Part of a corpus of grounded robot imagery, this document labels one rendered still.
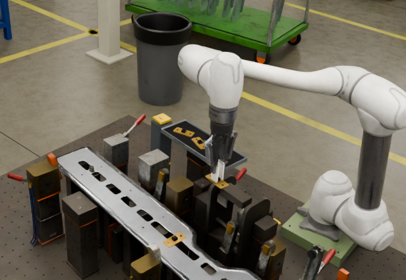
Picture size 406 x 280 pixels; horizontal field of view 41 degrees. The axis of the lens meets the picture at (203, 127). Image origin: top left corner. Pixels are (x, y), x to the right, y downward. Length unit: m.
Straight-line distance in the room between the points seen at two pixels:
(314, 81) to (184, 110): 3.03
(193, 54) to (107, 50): 4.05
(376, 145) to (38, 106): 3.44
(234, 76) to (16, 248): 1.27
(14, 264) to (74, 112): 2.57
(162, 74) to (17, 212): 2.42
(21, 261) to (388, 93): 1.54
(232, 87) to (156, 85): 3.18
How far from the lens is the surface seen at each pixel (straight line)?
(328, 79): 1.89
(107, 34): 5.65
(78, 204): 2.08
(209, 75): 1.61
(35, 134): 4.49
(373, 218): 2.22
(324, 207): 2.36
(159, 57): 4.62
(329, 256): 1.81
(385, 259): 2.54
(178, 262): 1.89
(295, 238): 2.47
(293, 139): 4.57
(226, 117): 1.64
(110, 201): 2.13
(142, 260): 1.83
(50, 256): 2.36
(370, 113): 1.90
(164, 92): 4.78
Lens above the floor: 2.33
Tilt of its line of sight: 31 degrees down
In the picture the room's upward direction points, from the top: 5 degrees clockwise
